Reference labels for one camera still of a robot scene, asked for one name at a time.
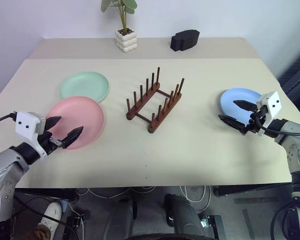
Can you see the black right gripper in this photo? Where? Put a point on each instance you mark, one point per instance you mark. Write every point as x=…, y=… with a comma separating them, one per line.
x=253, y=125

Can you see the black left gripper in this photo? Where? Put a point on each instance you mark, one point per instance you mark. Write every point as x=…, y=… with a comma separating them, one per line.
x=46, y=143

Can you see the red plate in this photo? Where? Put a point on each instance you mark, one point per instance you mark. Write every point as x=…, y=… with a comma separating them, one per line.
x=82, y=115

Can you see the green plate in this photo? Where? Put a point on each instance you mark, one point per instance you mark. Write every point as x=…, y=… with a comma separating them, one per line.
x=82, y=86

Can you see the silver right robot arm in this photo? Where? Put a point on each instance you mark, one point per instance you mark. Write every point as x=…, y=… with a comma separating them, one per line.
x=297, y=155

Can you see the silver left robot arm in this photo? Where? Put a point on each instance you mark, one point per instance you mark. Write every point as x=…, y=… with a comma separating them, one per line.
x=4, y=162

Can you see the wooden dish rack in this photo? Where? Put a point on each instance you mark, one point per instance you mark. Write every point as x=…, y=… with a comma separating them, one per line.
x=153, y=128

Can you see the blue plate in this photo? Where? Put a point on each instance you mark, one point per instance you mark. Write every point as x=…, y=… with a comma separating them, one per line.
x=240, y=95

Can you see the beige table cover sheet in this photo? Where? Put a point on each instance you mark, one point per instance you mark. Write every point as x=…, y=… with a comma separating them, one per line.
x=189, y=155

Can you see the white shoe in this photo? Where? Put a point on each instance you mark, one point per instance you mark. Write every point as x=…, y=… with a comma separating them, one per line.
x=52, y=215

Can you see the black foam block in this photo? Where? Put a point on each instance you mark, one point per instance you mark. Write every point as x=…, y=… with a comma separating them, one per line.
x=183, y=41

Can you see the brown trouser leg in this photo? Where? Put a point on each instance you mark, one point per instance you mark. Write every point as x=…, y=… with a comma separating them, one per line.
x=39, y=233

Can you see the dark grey rounded shape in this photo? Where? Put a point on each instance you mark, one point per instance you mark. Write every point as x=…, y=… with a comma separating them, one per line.
x=122, y=220
x=184, y=217

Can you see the green plant in white pot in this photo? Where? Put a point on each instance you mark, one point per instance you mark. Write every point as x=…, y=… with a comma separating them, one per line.
x=126, y=41

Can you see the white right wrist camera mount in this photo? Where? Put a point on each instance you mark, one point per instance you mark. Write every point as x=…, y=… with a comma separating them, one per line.
x=272, y=102

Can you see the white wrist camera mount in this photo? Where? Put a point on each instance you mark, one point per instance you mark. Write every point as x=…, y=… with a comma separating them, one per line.
x=25, y=123
x=272, y=102

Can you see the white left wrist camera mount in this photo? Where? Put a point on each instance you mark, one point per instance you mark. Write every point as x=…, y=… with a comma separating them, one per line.
x=25, y=123

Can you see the black table frame bar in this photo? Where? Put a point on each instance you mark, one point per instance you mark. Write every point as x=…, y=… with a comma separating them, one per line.
x=252, y=191
x=47, y=193

